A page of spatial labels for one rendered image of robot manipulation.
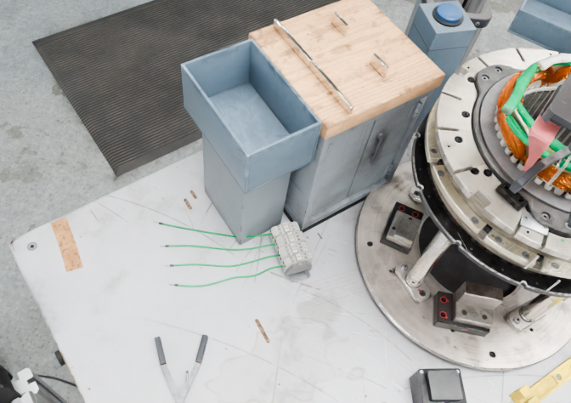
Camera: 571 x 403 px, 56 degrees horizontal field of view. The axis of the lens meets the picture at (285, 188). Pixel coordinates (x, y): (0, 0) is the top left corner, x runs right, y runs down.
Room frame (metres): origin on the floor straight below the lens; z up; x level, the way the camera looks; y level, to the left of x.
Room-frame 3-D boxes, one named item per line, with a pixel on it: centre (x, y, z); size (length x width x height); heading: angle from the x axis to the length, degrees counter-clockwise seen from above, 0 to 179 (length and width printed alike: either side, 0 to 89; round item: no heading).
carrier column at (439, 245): (0.38, -0.22, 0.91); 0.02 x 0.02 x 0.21
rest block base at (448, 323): (0.34, -0.30, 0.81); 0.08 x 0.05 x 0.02; 88
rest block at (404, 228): (0.46, -0.20, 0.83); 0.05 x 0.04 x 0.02; 164
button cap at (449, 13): (0.73, -0.20, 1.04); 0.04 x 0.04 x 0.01
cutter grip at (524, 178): (0.33, -0.23, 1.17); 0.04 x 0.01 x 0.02; 139
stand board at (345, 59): (0.57, -0.05, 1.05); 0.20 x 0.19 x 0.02; 132
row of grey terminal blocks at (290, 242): (0.40, -0.03, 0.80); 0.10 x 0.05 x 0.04; 28
